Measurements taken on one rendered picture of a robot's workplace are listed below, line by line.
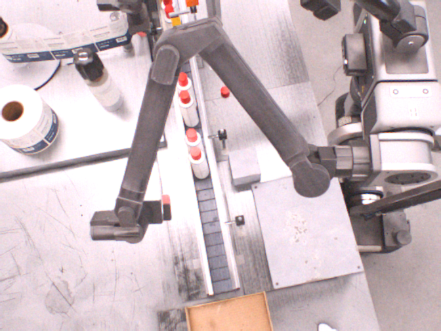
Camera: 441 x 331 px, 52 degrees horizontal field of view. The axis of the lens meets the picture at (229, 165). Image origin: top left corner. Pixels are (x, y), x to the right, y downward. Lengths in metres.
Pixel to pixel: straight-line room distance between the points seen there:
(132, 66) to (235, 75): 0.97
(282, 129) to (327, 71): 1.88
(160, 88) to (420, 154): 0.53
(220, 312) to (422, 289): 1.28
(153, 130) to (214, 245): 0.67
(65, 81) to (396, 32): 1.24
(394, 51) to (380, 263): 1.60
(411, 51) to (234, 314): 0.95
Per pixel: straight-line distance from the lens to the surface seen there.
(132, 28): 1.54
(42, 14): 2.05
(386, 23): 0.97
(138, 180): 1.00
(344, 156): 0.96
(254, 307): 1.54
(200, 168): 1.46
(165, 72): 0.84
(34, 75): 1.89
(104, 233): 1.11
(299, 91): 1.75
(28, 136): 1.65
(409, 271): 2.52
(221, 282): 1.50
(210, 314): 1.54
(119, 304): 1.60
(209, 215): 1.53
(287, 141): 0.93
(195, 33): 0.83
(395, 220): 2.24
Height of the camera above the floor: 2.37
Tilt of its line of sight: 71 degrees down
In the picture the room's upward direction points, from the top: 7 degrees counter-clockwise
